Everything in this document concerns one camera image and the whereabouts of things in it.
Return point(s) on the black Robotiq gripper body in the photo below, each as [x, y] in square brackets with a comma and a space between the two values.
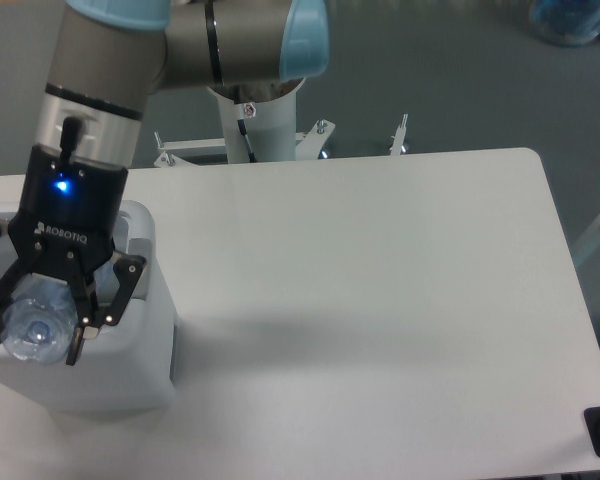
[66, 215]

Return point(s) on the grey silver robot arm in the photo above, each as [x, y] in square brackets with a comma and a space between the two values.
[110, 56]

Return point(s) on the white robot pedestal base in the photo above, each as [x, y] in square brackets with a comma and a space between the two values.
[259, 124]

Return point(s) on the white open trash can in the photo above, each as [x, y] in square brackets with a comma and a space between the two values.
[124, 367]

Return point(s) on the blue plastic bag on floor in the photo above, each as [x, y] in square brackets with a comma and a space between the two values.
[565, 23]

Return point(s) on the clear blue plastic bottle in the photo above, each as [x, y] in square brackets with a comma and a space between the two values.
[40, 322]

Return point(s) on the white stand foot with bolt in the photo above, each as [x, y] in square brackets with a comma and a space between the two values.
[400, 145]

